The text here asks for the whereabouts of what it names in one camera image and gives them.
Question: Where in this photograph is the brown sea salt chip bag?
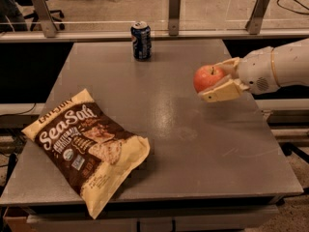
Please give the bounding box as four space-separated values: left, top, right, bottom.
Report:
23 90 150 218

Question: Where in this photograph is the middle metal bracket post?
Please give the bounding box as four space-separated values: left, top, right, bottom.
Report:
168 0 181 36

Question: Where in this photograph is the glass barrier panel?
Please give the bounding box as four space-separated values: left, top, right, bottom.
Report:
0 0 309 34

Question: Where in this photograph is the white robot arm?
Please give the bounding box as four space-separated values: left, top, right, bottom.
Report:
193 39 309 102

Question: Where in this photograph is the red apple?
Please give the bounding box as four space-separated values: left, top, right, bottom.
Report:
193 65 225 93

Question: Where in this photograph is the blue soda can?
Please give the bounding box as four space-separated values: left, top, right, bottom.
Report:
130 21 152 61

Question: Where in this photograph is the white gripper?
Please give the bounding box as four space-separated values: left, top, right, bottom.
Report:
198 46 279 102

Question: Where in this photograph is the metal bracket post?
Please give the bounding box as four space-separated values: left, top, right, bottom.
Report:
31 0 57 38
245 0 270 35
168 0 181 36

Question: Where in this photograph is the person leg in jeans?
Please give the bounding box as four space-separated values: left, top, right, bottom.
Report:
0 0 27 32

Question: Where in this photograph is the left metal bracket post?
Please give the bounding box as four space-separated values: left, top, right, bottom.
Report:
31 0 57 38

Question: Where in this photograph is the right metal bracket post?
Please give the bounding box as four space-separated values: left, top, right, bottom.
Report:
245 0 270 35

